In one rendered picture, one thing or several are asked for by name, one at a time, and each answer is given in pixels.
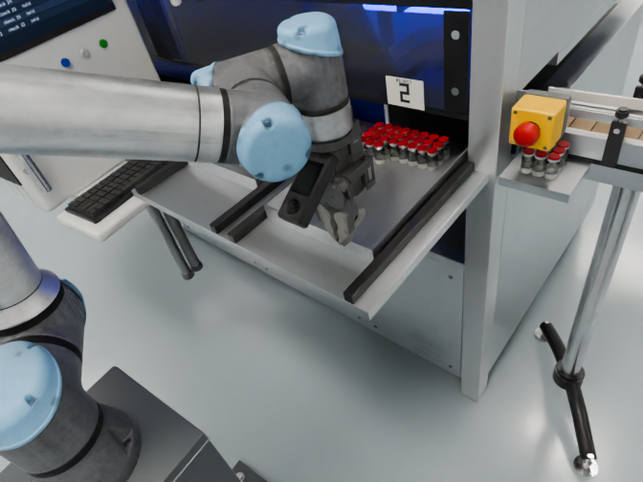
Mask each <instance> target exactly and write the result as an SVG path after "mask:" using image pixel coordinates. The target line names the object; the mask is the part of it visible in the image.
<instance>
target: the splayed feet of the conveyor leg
mask: <svg viewBox="0 0 643 482"><path fill-rule="evenodd" d="M535 337H536V338H537V339H538V340H540V341H542V342H547V343H548V344H549V346H550V348H551V350H552V352H553V355H554V357H555V360H556V364H555V367H554V371H553V374H552V377H553V381H554V383H555V384H556V385H557V386H559V387H560V388H562V389H564V390H565V391H566V395H567V398H568V402H569V406H570V411H571V415H572V420H573V425H574V429H575V434H576V439H577V444H578V449H579V453H580V455H578V456H576V457H575V459H574V461H573V466H574V469H575V470H576V471H577V472H578V473H579V474H580V475H582V476H583V477H586V478H591V477H594V476H595V475H596V474H597V472H598V466H597V464H596V462H595V461H594V460H593V459H597V455H596V451H595V446H594V442H593V437H592V433H591V428H590V423H589V419H588V412H587V408H586V404H585V400H584V396H583V393H582V390H581V385H582V383H583V380H584V377H585V375H586V374H585V369H584V368H583V366H582V368H581V370H580V373H579V375H578V376H577V377H568V376H566V375H565V374H564V373H563V372H562V370H561V364H562V361H563V358H564V354H565V345H564V343H563V341H562V340H561V338H560V336H559V335H558V333H557V331H556V330H555V328H554V326H553V325H552V323H551V322H549V321H548V320H546V321H544V322H542V323H541V325H540V327H539V328H537V329H536V331H535Z"/></svg>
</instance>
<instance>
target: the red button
mask: <svg viewBox="0 0 643 482"><path fill-rule="evenodd" d="M540 135H541V132H540V129H539V128H538V126H537V125H536V124H534V123H532V122H523V123H521V124H520V125H519V126H518V127H517V128H516V129H515V131H514V133H513V137H514V141H515V142H516V144H518V145H519V146H522V147H529V146H532V145H534V144H535V143H536V142H537V140H538V139H539V138H540Z"/></svg>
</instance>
